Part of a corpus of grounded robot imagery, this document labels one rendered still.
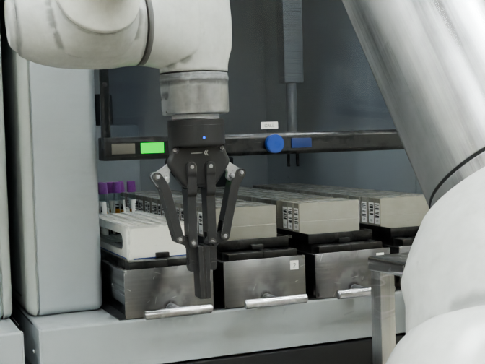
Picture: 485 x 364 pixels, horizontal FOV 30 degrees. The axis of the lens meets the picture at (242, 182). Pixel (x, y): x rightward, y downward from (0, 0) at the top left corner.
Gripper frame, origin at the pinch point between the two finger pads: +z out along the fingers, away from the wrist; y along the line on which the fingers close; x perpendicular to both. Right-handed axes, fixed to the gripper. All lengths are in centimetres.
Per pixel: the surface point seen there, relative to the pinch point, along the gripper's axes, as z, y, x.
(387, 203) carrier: -5.3, -39.6, -23.1
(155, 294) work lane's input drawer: 4.7, 3.7, -12.4
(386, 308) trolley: 6.9, -25.5, 2.9
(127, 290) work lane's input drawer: 3.7, 7.9, -12.1
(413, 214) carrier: -3, -44, -23
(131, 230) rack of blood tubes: -4.5, 6.1, -15.8
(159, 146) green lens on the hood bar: -16.7, 0.7, -18.7
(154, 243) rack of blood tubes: -2.3, 2.7, -16.1
